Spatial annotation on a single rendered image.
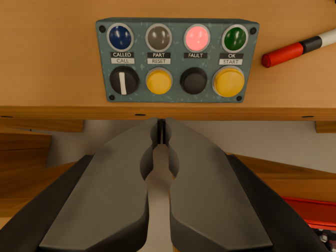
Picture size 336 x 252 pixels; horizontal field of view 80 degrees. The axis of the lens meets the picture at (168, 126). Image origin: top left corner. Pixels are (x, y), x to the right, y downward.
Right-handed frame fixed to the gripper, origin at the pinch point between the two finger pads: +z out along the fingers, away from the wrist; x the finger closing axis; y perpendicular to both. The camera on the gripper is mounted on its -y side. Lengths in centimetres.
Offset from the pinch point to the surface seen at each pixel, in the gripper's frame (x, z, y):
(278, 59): 12.6, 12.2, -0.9
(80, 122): -46, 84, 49
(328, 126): 85, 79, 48
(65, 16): -11.6, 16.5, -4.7
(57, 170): -42, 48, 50
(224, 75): 5.9, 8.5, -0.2
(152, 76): -1.1, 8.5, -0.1
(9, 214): -21.3, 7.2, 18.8
